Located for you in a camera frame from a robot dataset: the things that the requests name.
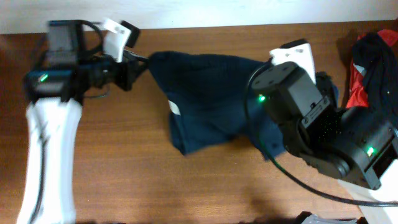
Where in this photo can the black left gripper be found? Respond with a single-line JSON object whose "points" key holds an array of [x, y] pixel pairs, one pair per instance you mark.
{"points": [[130, 68]]}

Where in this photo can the dark navy blue shorts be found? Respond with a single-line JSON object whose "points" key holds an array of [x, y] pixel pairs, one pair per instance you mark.
{"points": [[206, 96]]}

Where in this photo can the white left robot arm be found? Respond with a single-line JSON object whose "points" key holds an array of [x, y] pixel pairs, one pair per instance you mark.
{"points": [[81, 55]]}

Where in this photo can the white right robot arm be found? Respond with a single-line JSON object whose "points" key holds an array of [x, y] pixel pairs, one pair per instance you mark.
{"points": [[356, 146]]}

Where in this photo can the red mesh shirt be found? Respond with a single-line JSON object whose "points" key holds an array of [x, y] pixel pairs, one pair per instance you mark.
{"points": [[357, 95]]}

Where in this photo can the black garment on pile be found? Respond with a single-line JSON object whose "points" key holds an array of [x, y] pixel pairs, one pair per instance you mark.
{"points": [[380, 80]]}

